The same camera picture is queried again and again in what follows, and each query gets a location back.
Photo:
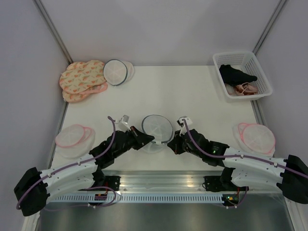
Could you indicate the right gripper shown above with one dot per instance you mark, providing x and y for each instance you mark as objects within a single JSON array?
[{"x": 174, "y": 143}]

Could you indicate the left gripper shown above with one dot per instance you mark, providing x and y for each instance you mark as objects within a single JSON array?
[{"x": 141, "y": 138}]

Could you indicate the blue-zip mesh laundry bag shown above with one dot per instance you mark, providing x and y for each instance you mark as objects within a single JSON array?
[{"x": 161, "y": 129}]

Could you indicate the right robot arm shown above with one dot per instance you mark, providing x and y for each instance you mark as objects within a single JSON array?
[{"x": 246, "y": 171}]

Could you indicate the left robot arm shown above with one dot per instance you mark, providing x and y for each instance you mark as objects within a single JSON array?
[{"x": 37, "y": 188}]

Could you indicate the pink-trim mesh bag left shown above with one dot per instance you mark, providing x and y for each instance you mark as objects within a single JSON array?
[{"x": 74, "y": 141}]

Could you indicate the pink-trim mesh bag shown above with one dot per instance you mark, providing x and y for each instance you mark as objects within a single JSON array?
[
  {"x": 74, "y": 141},
  {"x": 255, "y": 139}
]

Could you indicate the white mesh bag behind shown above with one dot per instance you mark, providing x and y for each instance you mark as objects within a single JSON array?
[{"x": 131, "y": 70}]

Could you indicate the pink-trim mesh bag right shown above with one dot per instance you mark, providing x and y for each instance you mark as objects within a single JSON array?
[{"x": 255, "y": 139}]

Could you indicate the floral laundry bag bottom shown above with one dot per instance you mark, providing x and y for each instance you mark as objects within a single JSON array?
[{"x": 73, "y": 98}]

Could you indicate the floral laundry bag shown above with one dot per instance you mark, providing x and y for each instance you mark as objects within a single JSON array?
[
  {"x": 81, "y": 76},
  {"x": 73, "y": 98}
]

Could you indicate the black bra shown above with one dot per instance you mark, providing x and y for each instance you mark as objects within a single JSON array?
[{"x": 233, "y": 77}]

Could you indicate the pink bra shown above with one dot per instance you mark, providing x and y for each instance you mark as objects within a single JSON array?
[{"x": 245, "y": 89}]

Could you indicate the floral laundry bag top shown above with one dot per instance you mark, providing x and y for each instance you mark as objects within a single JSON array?
[{"x": 81, "y": 76}]

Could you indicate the white plastic basket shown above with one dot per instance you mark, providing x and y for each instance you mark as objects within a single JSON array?
[{"x": 247, "y": 62}]

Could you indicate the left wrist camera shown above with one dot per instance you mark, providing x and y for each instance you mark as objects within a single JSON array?
[{"x": 122, "y": 123}]

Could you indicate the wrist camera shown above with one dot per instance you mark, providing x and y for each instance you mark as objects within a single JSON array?
[
  {"x": 184, "y": 120},
  {"x": 122, "y": 123}
]

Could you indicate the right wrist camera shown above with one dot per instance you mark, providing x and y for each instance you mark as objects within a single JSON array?
[{"x": 184, "y": 120}]

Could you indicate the aluminium rail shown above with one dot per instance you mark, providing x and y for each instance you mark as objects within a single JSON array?
[{"x": 156, "y": 180}]

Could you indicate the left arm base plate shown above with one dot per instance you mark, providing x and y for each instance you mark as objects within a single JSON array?
[{"x": 112, "y": 182}]

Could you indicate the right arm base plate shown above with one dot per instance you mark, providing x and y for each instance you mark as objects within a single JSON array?
[{"x": 215, "y": 184}]

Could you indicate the white slotted cable duct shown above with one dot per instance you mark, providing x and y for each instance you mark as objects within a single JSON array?
[{"x": 212, "y": 198}]

